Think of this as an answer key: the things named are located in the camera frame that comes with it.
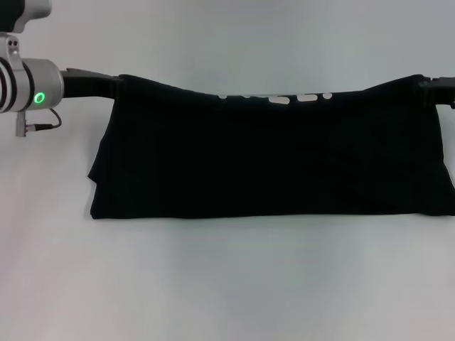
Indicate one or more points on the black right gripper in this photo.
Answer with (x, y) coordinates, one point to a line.
(444, 90)

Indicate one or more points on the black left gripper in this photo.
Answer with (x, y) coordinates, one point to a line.
(89, 85)

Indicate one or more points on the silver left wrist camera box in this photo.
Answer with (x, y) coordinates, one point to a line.
(21, 14)

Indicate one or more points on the black t-shirt with white print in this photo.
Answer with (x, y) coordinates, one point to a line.
(266, 160)

